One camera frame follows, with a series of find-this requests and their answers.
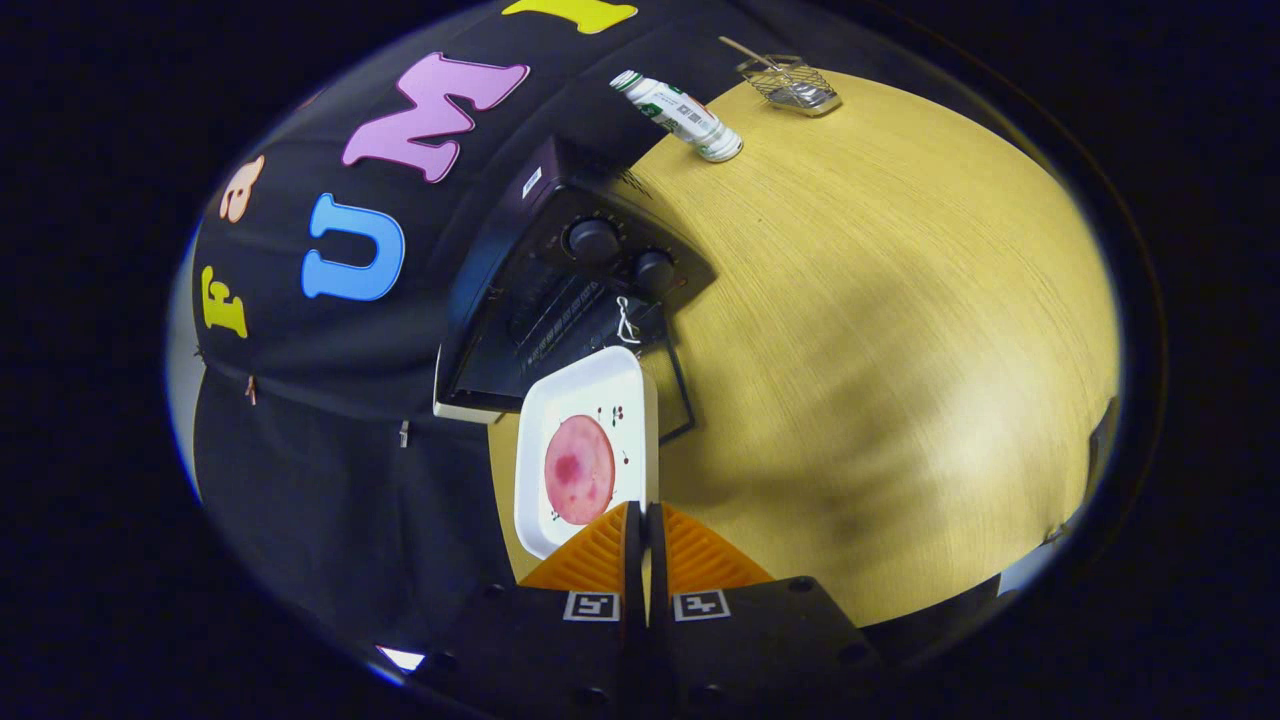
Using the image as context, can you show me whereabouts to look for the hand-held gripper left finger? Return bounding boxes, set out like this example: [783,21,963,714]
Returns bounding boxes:
[415,502,646,716]

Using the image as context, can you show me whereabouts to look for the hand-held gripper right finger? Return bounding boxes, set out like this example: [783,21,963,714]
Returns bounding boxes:
[648,502,886,716]

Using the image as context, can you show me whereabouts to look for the pink round food slice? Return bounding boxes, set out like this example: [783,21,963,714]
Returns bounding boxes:
[544,415,617,526]

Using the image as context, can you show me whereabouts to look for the white square plate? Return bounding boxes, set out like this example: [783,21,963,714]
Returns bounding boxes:
[514,346,660,560]

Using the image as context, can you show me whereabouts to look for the black toaster oven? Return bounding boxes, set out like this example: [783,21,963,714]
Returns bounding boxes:
[433,135,717,443]

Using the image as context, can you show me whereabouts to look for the black backdrop cloth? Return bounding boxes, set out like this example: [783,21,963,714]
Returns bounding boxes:
[190,0,761,641]

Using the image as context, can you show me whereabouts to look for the white bottle with green label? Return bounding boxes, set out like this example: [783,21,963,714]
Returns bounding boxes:
[610,70,744,163]

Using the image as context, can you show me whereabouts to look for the clear glass holder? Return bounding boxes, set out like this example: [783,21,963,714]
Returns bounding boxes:
[737,54,842,118]

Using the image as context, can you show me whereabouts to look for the thin wooden stick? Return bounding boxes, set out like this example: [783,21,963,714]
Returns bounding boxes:
[718,36,777,72]

